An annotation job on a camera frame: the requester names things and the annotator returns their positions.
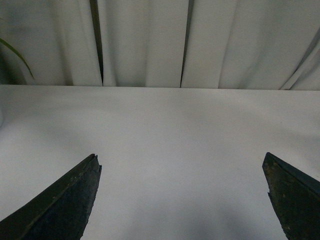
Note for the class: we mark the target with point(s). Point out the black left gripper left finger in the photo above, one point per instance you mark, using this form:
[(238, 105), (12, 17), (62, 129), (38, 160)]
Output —
[(61, 211)]

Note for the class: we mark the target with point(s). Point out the green plant leaf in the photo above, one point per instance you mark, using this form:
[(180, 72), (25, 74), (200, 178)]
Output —
[(18, 54)]

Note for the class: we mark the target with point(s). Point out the white curtain backdrop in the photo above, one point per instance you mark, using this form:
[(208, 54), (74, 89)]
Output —
[(215, 44)]

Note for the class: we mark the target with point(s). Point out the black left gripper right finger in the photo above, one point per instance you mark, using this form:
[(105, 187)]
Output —
[(295, 198)]

